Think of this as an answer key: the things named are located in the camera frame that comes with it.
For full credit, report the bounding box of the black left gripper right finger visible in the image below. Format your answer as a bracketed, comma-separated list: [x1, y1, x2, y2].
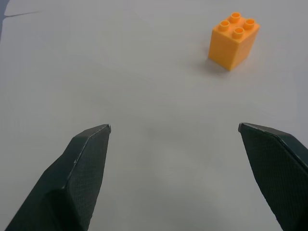
[238, 122, 308, 231]

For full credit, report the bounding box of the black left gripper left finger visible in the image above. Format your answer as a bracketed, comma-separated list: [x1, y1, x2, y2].
[4, 124, 112, 231]

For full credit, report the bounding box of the orange toy building brick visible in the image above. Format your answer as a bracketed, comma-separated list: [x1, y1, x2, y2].
[207, 12, 261, 71]

